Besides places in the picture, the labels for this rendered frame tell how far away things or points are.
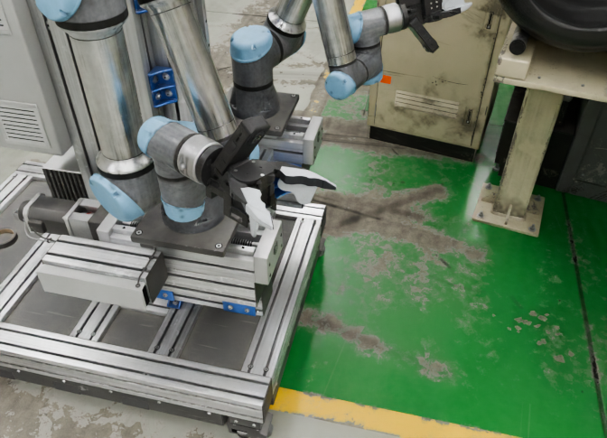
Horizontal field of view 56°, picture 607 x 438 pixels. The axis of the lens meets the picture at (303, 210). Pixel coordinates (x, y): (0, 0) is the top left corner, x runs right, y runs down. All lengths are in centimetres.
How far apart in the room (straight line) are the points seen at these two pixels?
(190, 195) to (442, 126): 188
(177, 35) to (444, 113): 185
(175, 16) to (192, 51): 6
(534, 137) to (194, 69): 155
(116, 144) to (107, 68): 15
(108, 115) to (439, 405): 132
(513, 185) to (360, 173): 68
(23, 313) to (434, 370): 131
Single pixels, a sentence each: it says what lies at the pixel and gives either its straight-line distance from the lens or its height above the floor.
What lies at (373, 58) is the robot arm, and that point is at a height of 92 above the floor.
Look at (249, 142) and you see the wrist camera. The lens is 86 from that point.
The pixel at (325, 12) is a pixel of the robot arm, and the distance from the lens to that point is 144.
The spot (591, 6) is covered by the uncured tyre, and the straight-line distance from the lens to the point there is 202.
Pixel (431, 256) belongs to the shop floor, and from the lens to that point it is 231.
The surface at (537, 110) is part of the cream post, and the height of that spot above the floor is 52.
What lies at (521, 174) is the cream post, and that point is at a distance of 242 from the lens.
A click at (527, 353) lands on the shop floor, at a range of 210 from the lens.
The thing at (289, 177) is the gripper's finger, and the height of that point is 106.
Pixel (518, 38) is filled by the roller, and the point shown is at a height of 92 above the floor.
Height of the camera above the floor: 160
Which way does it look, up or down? 41 degrees down
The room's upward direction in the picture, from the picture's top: straight up
